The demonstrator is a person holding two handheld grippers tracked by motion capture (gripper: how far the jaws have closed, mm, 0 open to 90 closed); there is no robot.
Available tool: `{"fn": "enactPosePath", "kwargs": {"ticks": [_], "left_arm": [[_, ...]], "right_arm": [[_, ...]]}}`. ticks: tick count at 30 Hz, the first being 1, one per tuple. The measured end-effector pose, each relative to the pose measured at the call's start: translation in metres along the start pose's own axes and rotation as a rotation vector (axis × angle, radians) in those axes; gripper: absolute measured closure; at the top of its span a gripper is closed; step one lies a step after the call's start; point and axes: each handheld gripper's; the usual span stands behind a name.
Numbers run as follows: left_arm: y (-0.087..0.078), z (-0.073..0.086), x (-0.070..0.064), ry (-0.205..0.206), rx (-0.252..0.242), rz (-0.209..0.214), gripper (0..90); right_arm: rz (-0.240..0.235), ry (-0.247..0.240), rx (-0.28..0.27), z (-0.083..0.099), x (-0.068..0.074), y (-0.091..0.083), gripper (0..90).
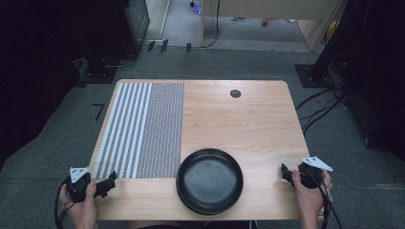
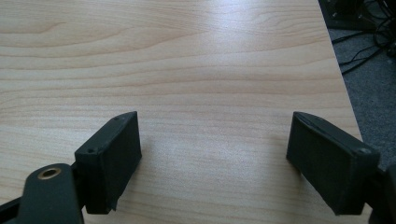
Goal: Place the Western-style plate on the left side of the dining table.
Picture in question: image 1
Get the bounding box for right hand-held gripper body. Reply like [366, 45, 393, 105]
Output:
[297, 156, 334, 189]

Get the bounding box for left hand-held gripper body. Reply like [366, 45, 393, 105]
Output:
[65, 166, 93, 203]

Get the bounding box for person's right hand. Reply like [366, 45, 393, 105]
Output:
[290, 169, 334, 221]

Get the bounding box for person's left hand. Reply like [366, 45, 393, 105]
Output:
[58, 180, 100, 225]

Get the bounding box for grey striped woven placemat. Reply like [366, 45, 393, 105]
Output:
[93, 82, 185, 180]

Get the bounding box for black tape corner mark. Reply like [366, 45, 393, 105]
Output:
[92, 102, 106, 122]

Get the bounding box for black round plate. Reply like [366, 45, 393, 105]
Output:
[175, 148, 245, 217]

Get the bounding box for black curtain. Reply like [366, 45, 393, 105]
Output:
[311, 0, 405, 161]
[0, 0, 128, 170]

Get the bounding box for yellow object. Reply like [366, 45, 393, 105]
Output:
[324, 18, 341, 45]

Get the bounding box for black glass-front cabinet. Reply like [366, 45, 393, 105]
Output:
[109, 0, 151, 59]

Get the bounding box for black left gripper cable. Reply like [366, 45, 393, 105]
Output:
[53, 177, 80, 229]

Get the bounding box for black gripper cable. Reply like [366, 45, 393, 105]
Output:
[304, 171, 344, 229]
[53, 177, 80, 229]

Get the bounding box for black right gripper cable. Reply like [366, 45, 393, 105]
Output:
[304, 171, 344, 229]

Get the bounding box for black floor cables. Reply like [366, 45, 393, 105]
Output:
[294, 55, 350, 136]

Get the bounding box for black stand base plate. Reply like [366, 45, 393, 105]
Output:
[294, 63, 336, 89]

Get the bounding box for black looped floor cable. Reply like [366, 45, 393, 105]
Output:
[100, 52, 139, 70]

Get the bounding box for black hanging cable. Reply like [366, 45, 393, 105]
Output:
[200, 0, 222, 50]

